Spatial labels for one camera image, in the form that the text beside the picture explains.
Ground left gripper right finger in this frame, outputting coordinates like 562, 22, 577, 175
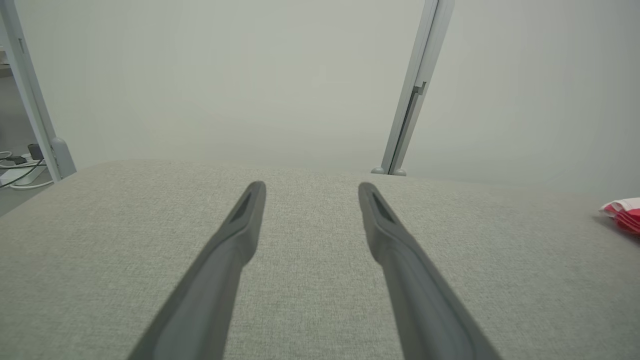
358, 181, 503, 360

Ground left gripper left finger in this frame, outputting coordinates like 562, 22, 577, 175
127, 181, 267, 360

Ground red white Bulls jersey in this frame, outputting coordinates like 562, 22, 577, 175
599, 197, 640, 236

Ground white floor cable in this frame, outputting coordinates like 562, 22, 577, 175
9, 179, 55, 191

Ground white power strip with cables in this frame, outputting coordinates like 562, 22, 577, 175
0, 159, 45, 189

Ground grey partition post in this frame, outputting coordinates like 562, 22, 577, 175
0, 0, 63, 182
380, 0, 456, 176

